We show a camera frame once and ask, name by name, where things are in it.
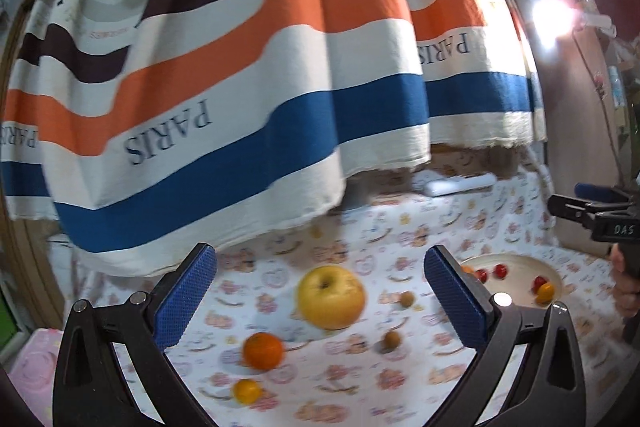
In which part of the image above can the wooden headboard panel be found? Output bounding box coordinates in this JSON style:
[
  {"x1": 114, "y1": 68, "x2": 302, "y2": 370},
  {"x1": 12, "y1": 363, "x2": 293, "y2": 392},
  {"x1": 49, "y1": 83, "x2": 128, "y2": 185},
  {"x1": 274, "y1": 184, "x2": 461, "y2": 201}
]
[{"x1": 508, "y1": 0, "x2": 632, "y2": 258}]

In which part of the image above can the large yellow apple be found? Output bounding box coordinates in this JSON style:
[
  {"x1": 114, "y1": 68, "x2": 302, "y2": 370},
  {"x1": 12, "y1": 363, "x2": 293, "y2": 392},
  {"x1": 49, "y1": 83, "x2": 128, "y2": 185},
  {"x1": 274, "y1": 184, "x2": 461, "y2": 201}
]
[{"x1": 296, "y1": 265, "x2": 367, "y2": 331}]

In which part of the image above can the bright lamp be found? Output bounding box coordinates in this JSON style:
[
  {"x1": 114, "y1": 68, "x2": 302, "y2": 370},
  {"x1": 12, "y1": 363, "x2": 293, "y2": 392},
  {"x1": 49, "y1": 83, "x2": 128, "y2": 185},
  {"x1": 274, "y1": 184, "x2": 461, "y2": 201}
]
[{"x1": 532, "y1": 0, "x2": 576, "y2": 49}]

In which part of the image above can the striped Paris blanket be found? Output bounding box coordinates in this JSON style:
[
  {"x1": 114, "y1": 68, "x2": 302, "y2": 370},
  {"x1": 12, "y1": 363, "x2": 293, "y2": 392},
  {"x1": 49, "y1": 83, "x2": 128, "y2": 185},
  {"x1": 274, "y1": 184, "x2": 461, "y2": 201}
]
[{"x1": 1, "y1": 0, "x2": 546, "y2": 277}]

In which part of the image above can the cream round plate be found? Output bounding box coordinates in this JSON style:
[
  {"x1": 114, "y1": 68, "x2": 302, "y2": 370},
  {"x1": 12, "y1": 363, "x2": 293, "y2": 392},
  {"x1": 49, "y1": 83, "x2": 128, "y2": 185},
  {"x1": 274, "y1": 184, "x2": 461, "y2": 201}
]
[{"x1": 460, "y1": 254, "x2": 564, "y2": 308}]

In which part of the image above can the white remote control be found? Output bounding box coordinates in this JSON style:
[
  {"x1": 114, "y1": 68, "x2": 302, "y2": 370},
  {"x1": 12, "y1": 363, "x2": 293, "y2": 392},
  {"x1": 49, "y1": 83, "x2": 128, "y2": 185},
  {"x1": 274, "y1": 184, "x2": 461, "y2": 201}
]
[{"x1": 424, "y1": 173, "x2": 498, "y2": 197}]

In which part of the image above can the yellow cherry tomato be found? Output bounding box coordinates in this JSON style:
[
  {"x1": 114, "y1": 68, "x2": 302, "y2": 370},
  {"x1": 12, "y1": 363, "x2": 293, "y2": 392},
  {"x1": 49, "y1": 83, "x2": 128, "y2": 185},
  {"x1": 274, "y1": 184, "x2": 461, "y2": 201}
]
[
  {"x1": 535, "y1": 282, "x2": 555, "y2": 306},
  {"x1": 231, "y1": 378, "x2": 262, "y2": 405}
]

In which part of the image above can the small orange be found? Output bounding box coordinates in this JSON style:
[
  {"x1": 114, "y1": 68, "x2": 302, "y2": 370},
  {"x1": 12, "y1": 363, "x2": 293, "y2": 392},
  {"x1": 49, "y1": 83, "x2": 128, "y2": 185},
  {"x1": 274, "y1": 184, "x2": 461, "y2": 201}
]
[{"x1": 242, "y1": 333, "x2": 284, "y2": 372}]

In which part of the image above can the red cherry tomato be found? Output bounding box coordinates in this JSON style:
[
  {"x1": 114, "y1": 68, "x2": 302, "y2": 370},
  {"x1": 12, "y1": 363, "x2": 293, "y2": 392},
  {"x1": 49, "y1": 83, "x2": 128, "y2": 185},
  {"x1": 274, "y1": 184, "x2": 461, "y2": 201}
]
[{"x1": 494, "y1": 263, "x2": 509, "y2": 280}]

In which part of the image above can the baby bear print cloth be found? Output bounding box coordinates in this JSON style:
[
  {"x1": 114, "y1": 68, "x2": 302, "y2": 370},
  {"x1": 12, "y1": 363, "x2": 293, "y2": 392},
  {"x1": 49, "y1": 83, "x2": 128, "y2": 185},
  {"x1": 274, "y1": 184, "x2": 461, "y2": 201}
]
[{"x1": 64, "y1": 146, "x2": 632, "y2": 427}]

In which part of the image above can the small red apple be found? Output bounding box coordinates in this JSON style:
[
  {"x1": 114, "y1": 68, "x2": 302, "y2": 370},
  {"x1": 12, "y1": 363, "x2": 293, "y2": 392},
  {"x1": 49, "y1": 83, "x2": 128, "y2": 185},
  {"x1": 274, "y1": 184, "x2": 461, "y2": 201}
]
[
  {"x1": 532, "y1": 277, "x2": 549, "y2": 295},
  {"x1": 474, "y1": 269, "x2": 488, "y2": 283}
]

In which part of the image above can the pink plastic toy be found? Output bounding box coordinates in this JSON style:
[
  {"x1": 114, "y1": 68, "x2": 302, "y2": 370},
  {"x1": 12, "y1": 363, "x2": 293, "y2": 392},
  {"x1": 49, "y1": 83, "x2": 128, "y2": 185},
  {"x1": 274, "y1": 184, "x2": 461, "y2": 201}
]
[{"x1": 1, "y1": 329, "x2": 63, "y2": 426}]

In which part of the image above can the person right hand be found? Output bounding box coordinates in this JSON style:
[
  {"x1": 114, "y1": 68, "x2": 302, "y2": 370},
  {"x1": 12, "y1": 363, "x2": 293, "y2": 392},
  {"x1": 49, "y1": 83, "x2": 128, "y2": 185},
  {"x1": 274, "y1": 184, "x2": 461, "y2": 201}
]
[{"x1": 610, "y1": 244, "x2": 640, "y2": 322}]

